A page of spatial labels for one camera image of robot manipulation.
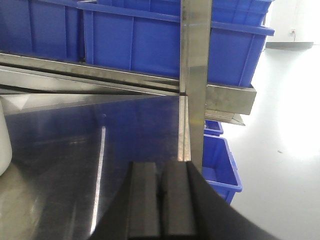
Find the blue crate upper left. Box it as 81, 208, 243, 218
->
0, 0, 85, 62

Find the white plastic bin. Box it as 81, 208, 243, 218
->
0, 103, 12, 176

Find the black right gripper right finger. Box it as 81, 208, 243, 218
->
161, 161, 197, 238

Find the steel shelf upright post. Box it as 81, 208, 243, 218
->
177, 0, 213, 171

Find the blue crate on upper shelf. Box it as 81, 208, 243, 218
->
78, 1, 274, 87

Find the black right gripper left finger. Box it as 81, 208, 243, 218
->
127, 162, 160, 240

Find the blue crate on floor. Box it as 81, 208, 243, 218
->
202, 120, 243, 204

